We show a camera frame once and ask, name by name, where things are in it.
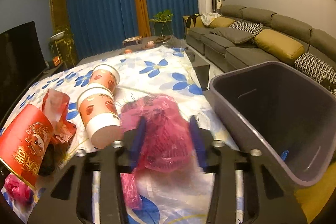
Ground red paper cup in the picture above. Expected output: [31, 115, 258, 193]
[1, 104, 54, 190]

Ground black white patterned pillow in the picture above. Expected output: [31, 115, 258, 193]
[294, 52, 336, 84]

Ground grey sectional sofa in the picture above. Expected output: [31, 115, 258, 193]
[183, 5, 335, 90]

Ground strawberry print paper cup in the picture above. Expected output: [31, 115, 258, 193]
[77, 86, 122, 149]

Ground red crumpled plastic bag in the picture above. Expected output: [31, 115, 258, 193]
[42, 89, 76, 145]

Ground grey flat cushion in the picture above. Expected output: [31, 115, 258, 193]
[213, 27, 253, 44]

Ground small mustard cushion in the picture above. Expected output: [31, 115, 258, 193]
[209, 16, 235, 28]

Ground plant on stand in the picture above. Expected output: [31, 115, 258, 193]
[49, 25, 79, 69]

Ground white cloth on sofa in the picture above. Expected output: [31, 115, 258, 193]
[201, 12, 221, 27]

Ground far patterned pillow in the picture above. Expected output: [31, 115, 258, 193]
[228, 21, 264, 37]

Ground grey plastic trash bin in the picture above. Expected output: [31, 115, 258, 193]
[210, 61, 335, 188]

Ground dark coffee table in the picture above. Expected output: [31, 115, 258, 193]
[119, 35, 210, 91]

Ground large mustard cushion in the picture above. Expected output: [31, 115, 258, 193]
[254, 29, 305, 65]

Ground black television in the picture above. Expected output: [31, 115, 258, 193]
[0, 21, 46, 119]

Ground small pink bag piece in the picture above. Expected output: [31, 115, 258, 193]
[4, 174, 34, 205]

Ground pink plastic bag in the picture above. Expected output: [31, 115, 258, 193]
[120, 94, 194, 210]

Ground potted green plant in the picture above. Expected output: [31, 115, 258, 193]
[150, 9, 173, 36]

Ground black plastic bag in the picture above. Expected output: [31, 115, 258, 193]
[38, 144, 55, 177]

